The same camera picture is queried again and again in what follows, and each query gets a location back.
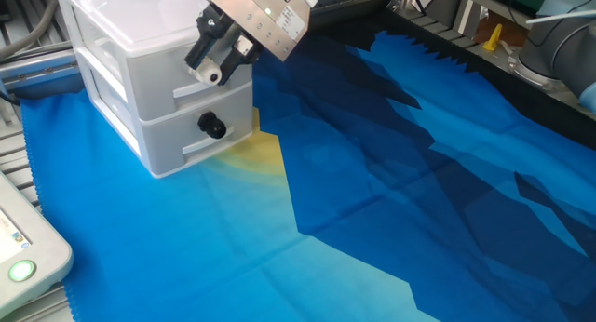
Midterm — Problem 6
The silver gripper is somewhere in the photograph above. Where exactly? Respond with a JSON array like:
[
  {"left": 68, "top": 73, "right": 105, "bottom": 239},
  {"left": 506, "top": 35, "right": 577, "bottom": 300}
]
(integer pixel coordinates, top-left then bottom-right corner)
[{"left": 183, "top": 0, "right": 319, "bottom": 87}]

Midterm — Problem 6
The drawer with white knob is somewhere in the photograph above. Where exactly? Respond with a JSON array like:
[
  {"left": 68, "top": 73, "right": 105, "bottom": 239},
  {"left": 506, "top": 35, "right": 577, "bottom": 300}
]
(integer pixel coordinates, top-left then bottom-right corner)
[{"left": 125, "top": 37, "right": 254, "bottom": 123}]

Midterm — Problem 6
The white plastic drawer cabinet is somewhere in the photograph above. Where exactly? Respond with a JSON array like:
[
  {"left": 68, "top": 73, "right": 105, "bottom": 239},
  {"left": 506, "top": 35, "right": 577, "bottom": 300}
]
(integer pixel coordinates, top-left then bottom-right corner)
[{"left": 54, "top": 0, "right": 255, "bottom": 180}]

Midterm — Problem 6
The drawer with black knob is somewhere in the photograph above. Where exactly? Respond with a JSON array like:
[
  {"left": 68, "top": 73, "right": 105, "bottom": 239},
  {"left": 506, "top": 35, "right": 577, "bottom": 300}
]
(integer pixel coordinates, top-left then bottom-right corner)
[{"left": 138, "top": 82, "right": 255, "bottom": 177}]

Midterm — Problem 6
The blue mountain print cloth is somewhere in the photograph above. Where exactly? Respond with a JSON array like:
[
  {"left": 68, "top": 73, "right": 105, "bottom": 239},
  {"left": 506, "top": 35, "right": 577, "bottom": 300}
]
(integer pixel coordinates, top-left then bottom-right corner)
[{"left": 18, "top": 14, "right": 596, "bottom": 322}]

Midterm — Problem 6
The yellow plastic wedge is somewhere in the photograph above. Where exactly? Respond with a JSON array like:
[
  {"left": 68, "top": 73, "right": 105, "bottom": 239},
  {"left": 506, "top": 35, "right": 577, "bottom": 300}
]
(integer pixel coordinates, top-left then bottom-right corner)
[{"left": 481, "top": 22, "right": 505, "bottom": 53}]

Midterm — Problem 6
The white teach pendant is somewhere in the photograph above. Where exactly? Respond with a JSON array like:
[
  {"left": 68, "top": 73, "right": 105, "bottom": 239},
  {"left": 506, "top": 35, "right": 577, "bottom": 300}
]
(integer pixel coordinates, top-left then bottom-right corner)
[{"left": 0, "top": 169, "right": 75, "bottom": 319}]

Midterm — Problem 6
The grey corrugated hose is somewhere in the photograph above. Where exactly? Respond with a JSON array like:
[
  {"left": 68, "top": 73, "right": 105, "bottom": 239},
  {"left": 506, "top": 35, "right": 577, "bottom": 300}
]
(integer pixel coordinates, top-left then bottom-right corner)
[{"left": 0, "top": 0, "right": 61, "bottom": 62}]

